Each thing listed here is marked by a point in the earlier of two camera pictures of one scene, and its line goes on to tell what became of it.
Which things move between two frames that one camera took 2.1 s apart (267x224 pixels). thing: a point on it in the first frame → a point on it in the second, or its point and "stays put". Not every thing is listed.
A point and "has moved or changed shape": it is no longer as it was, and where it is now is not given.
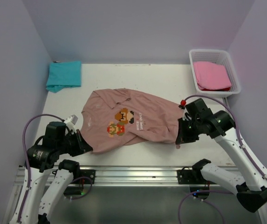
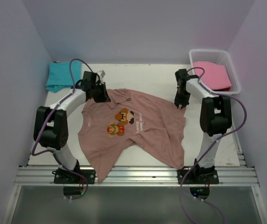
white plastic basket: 221,57 stays put
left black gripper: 82,144 → 104,97
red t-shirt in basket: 223,89 stays put
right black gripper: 182,136 → 183,102
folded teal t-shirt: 64,74 stays put
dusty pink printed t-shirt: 112,118 has moved or changed shape
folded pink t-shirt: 210,76 stays put
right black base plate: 190,177 stays put
